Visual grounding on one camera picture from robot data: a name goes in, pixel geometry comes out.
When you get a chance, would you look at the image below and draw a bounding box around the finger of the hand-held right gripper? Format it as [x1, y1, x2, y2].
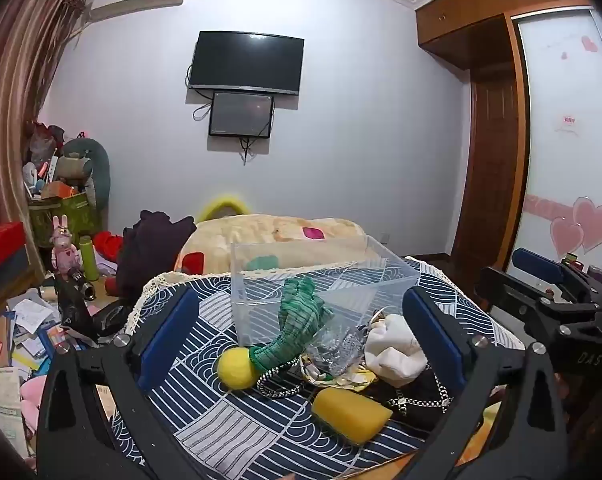
[511, 247, 602, 313]
[473, 266, 564, 348]

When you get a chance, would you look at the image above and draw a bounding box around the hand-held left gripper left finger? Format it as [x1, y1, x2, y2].
[36, 287, 202, 480]

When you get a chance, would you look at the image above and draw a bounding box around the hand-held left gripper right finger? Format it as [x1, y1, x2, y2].
[401, 285, 570, 480]

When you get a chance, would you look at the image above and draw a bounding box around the yellow felt ball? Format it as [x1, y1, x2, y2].
[216, 347, 260, 391]

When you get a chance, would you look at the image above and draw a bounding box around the clear plastic storage box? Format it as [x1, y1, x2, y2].
[230, 235, 422, 349]

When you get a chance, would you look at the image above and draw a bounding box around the yellow sponge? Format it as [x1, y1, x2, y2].
[311, 387, 393, 446]

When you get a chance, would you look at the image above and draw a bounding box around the green knit glove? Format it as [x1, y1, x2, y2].
[248, 277, 338, 374]

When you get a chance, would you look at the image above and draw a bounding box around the white cloth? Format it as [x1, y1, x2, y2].
[364, 313, 430, 389]

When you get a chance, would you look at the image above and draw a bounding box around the dark cloth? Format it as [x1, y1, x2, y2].
[115, 209, 198, 301]

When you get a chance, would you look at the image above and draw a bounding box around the clear plastic bag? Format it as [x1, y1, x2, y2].
[306, 319, 368, 379]

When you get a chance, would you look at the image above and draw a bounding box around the black stand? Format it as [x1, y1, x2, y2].
[54, 267, 132, 348]

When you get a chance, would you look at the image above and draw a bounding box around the brown wooden door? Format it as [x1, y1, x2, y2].
[451, 67, 528, 262]

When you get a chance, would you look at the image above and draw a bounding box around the yellow patterned cloth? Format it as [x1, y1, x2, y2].
[301, 355, 379, 392]

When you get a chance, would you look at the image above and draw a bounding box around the red cloth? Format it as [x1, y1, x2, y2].
[92, 231, 126, 265]

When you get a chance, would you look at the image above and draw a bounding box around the green bottle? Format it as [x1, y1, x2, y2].
[78, 236, 101, 282]

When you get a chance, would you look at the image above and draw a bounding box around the navy white patterned tablecloth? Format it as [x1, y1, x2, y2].
[108, 255, 526, 480]

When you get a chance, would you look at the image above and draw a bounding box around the pink rabbit figure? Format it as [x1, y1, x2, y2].
[50, 215, 84, 275]

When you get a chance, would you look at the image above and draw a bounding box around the beige printed blanket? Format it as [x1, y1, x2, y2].
[173, 212, 369, 277]

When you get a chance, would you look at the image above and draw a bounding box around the pile of papers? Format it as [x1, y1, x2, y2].
[0, 280, 112, 461]

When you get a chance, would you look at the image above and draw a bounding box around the wooden wardrobe with heart stickers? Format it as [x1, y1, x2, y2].
[415, 0, 602, 313]

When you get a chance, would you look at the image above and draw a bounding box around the green cardboard box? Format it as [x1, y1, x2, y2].
[28, 191, 102, 248]

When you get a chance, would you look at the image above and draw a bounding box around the red box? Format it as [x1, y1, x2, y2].
[0, 221, 28, 268]

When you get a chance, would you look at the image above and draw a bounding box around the green dinosaur plush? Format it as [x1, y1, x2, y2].
[61, 136, 111, 211]

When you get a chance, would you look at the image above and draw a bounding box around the striped brown curtain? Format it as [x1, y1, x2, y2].
[0, 0, 94, 241]

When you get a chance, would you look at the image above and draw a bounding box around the black bag with silver chain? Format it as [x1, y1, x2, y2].
[368, 360, 484, 441]

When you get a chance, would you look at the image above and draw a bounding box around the black white braided cord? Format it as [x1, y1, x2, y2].
[256, 357, 308, 401]

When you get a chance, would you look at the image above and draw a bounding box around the yellow plush ring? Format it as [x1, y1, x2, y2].
[196, 195, 252, 223]

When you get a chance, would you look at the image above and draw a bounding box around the small black wall monitor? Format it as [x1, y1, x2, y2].
[208, 90, 275, 139]

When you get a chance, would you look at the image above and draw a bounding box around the black wall television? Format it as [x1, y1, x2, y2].
[187, 30, 305, 96]

